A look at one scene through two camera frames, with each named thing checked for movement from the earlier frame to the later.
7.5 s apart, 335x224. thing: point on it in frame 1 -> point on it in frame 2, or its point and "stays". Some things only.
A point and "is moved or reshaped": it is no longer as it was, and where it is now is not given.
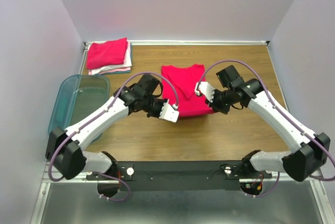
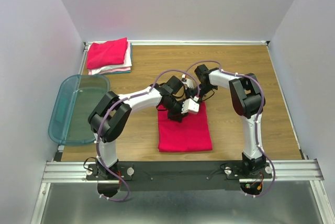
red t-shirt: (189, 103) is moved or reshaped
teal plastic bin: (77, 96) stays
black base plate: (182, 176) stays
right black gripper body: (222, 100) -> (204, 90)
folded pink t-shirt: (115, 70) stays
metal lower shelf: (81, 203) stays
